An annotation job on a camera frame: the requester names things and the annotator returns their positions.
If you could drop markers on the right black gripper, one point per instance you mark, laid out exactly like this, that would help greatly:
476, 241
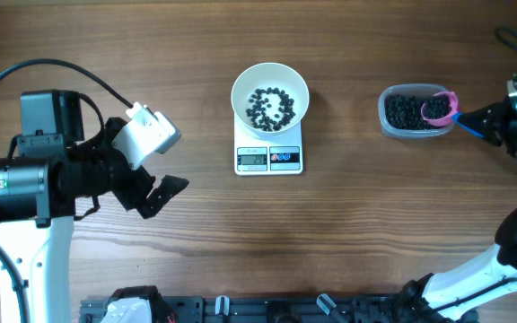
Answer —
495, 129

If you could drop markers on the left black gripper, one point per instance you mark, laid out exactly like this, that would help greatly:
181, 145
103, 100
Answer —
135, 196

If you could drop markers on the pink scoop with blue handle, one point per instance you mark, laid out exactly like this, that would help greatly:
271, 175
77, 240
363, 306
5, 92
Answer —
452, 117

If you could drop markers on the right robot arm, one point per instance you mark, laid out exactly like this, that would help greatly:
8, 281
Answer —
447, 297

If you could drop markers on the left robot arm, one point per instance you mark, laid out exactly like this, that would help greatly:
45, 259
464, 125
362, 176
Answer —
49, 166

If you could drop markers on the white digital kitchen scale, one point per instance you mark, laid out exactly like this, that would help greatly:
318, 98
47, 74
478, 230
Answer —
268, 154

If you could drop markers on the black beans in bowl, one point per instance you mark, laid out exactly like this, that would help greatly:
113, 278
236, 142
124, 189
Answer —
270, 109

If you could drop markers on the white round bowl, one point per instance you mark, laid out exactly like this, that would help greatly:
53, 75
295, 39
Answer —
265, 75

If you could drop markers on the clear plastic food container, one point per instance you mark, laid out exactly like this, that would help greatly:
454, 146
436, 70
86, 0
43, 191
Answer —
420, 90

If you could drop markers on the pile of black beans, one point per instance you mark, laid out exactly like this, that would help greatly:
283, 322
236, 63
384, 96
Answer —
405, 112

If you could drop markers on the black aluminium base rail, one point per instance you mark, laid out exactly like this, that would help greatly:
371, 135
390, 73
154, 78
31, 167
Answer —
147, 304

